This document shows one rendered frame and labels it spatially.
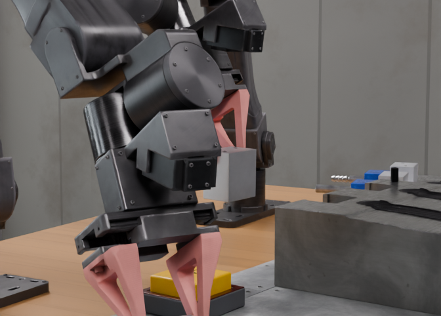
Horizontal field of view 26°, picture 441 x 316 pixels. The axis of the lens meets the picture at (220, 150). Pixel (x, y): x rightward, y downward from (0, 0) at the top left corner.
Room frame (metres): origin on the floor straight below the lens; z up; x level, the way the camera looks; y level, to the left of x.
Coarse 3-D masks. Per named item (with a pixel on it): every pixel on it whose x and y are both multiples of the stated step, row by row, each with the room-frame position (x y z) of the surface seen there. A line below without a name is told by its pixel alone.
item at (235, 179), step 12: (228, 156) 1.02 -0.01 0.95; (240, 156) 1.03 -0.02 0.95; (252, 156) 1.05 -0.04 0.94; (228, 168) 1.02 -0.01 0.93; (240, 168) 1.03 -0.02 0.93; (252, 168) 1.05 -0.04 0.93; (216, 180) 1.03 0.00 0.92; (228, 180) 1.02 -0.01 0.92; (240, 180) 1.03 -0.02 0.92; (252, 180) 1.05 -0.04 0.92; (204, 192) 1.04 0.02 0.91; (216, 192) 1.03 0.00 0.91; (228, 192) 1.02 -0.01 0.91; (240, 192) 1.04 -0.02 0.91; (252, 192) 1.05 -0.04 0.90
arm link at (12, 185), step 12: (0, 144) 0.95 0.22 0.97; (0, 156) 0.95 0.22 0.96; (0, 168) 0.94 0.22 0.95; (12, 168) 0.95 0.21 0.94; (0, 180) 0.94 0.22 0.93; (12, 180) 0.95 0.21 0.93; (0, 192) 0.94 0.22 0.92; (12, 192) 0.95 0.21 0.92; (0, 204) 0.94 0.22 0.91; (12, 204) 0.95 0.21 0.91; (0, 216) 0.95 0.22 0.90
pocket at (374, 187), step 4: (368, 184) 1.21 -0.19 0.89; (372, 184) 1.21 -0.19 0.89; (376, 184) 1.21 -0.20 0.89; (380, 184) 1.20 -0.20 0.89; (384, 184) 1.20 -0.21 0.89; (368, 188) 1.21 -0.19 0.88; (372, 188) 1.21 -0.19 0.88; (376, 188) 1.21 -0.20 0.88; (380, 188) 1.20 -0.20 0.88; (384, 188) 1.20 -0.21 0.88
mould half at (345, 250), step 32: (352, 192) 1.14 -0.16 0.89; (384, 192) 1.14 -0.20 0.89; (288, 224) 1.03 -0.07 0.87; (320, 224) 1.00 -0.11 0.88; (352, 224) 0.98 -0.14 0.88; (384, 224) 0.96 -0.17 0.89; (416, 224) 0.97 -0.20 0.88; (288, 256) 1.03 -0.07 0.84; (320, 256) 1.00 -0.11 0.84; (352, 256) 0.98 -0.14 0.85; (384, 256) 0.96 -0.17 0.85; (416, 256) 0.94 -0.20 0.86; (320, 288) 1.00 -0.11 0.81; (352, 288) 0.98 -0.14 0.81; (384, 288) 0.96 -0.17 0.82; (416, 288) 0.94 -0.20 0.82
